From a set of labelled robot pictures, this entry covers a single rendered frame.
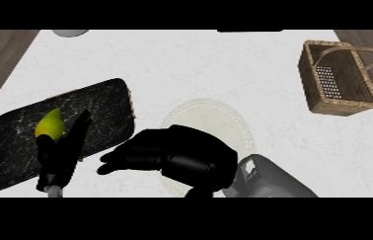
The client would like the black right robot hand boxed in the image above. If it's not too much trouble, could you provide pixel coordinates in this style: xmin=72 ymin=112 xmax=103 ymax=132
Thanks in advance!
xmin=96 ymin=123 xmax=240 ymax=199

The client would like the white oval placemat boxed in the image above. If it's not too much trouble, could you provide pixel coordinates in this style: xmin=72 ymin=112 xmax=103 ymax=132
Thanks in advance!
xmin=159 ymin=98 xmax=258 ymax=198

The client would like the grey round object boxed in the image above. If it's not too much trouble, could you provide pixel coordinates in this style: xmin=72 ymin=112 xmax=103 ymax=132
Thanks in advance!
xmin=52 ymin=29 xmax=90 ymax=39

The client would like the brown wicker basket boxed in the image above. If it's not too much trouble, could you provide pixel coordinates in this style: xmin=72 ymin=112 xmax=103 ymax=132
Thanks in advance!
xmin=298 ymin=40 xmax=373 ymax=118

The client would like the yellow-green mango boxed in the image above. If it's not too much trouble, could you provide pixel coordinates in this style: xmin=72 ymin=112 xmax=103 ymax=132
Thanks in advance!
xmin=34 ymin=107 xmax=65 ymax=142

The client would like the black marble cutting board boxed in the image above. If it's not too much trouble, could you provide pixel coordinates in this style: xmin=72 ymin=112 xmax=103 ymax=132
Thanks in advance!
xmin=0 ymin=77 xmax=137 ymax=191

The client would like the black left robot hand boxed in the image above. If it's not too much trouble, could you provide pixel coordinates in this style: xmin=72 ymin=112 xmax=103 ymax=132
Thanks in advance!
xmin=35 ymin=109 xmax=93 ymax=193

